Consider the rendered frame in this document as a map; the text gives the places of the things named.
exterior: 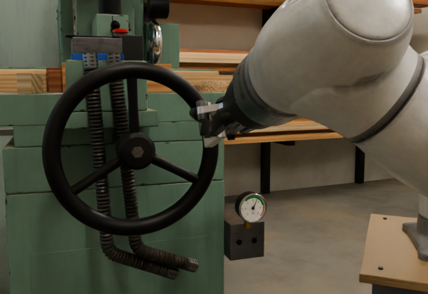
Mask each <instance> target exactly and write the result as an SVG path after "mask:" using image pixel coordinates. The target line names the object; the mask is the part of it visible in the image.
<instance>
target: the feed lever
mask: <svg viewBox="0 0 428 294"><path fill-rule="evenodd" d="M146 12H147V16H148V18H151V21H157V19H158V18H159V19H167V18H168V15H169V0H147V3H146Z"/></svg>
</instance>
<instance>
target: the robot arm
mask: <svg viewBox="0 0 428 294"><path fill-rule="evenodd" d="M413 26H414V7H413V2H412V0H286V1H285V2H284V3H283V4H282V5H281V6H280V7H279V8H278V9H277V10H276V11H275V12H274V13H273V14H272V16H271V17H270V18H269V20H268V21H267V22H266V23H265V25H264V27H263V28H262V29H261V31H260V33H259V35H258V36H257V39H256V42H255V46H254V47H253V48H252V49H251V50H250V51H249V53H248V55H247V56H246V57H245V58H244V59H243V60H242V61H241V62H240V63H239V65H238V66H237V68H236V70H235V72H234V75H233V78H232V81H231V82H230V84H229V86H228V87H227V91H226V93H225V95H224V96H222V97H220V98H218V99H217V100H216V103H215V104H211V103H210V102H205V101H197V102H196V109H197V120H198V121H199V133H200V136H203V139H204V147H205V148H208V147H210V148H212V147H214V146H215V145H216V144H218V143H219V142H221V141H222V140H223V139H225V138H226V137H227V140H228V141H232V140H235V134H236V133H238V132H239V133H240V134H246V133H249V132H251V131H253V130H255V129H256V130H259V129H266V128H268V127H270V126H279V125H283V124H286V123H288V122H290V121H291V120H293V119H295V118H296V117H298V116H301V117H303V118H307V119H309V120H312V121H314V122H317V123H319V124H321V125H324V126H326V127H327V128H329V129H331V130H333V131H335V132H337V133H338V134H340V135H342V136H343V137H345V138H347V139H348V140H349V141H351V142H352V143H353V144H354V145H356V146H357V147H358V148H360V149H361V150H362V151H363V152H364V153H365V154H366V155H367V156H368V157H369V158H370V159H371V160H372V161H373V162H374V163H375V164H376V165H378V166H379V167H381V168H382V169H383V170H384V171H385V172H387V173H389V174H390V175H391V176H393V177H394V178H396V179H397V180H399V181H400V182H402V183H404V184H405V185H407V186H408V187H410V188H412V189H413V190H415V191H417V192H418V219H417V222H404V223H403V229H402V231H403V232H405V233H407V234H408V235H409V237H410V239H411V240H412V242H413V243H414V245H415V247H416V249H417V250H418V259H420V260H422V261H424V262H428V51H426V52H423V53H421V54H418V53H417V52H416V51H414V49H412V47H411V46H410V45H409V43H410V40H411V37H412V34H413Z"/></svg>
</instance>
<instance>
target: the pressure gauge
mask: <svg viewBox="0 0 428 294"><path fill-rule="evenodd" d="M255 202H256V204H255ZM254 205H255V207H254V208H255V209H252V207H253V206H254ZM235 210H236V213H237V214H238V216H239V217H241V218H242V219H243V220H244V224H245V226H244V228H251V227H252V223H255V222H258V221H259V220H261V219H262V218H263V217H264V215H265V213H266V210H267V204H266V201H265V199H264V197H263V196H261V195H259V194H257V193H255V192H251V191H247V192H244V193H242V194H241V195H240V196H239V197H238V198H237V199H236V203H235Z"/></svg>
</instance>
